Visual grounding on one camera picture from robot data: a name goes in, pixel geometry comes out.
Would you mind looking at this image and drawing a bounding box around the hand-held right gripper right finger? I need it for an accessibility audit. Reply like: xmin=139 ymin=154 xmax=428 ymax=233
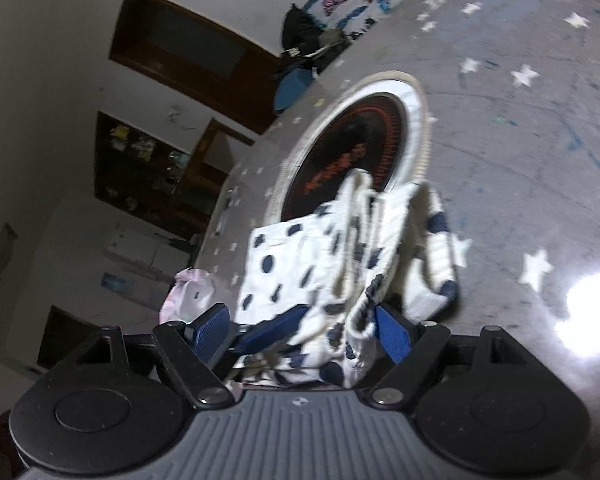
xmin=374 ymin=305 xmax=526 ymax=406

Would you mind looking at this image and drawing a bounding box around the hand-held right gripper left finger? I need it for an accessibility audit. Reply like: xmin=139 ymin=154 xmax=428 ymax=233
xmin=77 ymin=304 xmax=238 ymax=408

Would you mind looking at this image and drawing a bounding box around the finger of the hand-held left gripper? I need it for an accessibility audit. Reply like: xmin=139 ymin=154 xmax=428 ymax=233
xmin=235 ymin=306 xmax=308 ymax=358

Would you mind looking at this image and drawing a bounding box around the white polka-dot garment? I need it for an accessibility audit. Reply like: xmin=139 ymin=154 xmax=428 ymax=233
xmin=225 ymin=169 xmax=461 ymax=390

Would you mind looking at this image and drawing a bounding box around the pink white plastic bag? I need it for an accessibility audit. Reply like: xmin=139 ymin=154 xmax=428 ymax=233
xmin=159 ymin=268 xmax=216 ymax=324

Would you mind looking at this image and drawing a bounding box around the white appliance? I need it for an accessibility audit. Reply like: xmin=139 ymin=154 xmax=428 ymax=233
xmin=105 ymin=225 xmax=191 ymax=281

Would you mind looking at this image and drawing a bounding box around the dark wooden shelf cabinet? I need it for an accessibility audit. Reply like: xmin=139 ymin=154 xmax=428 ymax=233
xmin=94 ymin=111 xmax=256 ymax=241

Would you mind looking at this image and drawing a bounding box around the round induction cooker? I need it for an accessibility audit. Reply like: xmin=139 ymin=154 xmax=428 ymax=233
xmin=264 ymin=71 xmax=433 ymax=226

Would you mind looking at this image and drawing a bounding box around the grey star-printed table cover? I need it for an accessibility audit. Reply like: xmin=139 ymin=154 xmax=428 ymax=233
xmin=190 ymin=0 xmax=600 ymax=361

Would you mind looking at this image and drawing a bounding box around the blue round stool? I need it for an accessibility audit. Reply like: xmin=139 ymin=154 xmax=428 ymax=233
xmin=273 ymin=67 xmax=313 ymax=113

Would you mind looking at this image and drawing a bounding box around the black bag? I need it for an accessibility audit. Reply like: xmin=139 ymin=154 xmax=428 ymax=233
xmin=280 ymin=4 xmax=351 ymax=68

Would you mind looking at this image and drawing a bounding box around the dark wooden door frame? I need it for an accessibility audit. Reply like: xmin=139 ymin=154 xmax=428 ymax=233
xmin=109 ymin=0 xmax=286 ymax=136

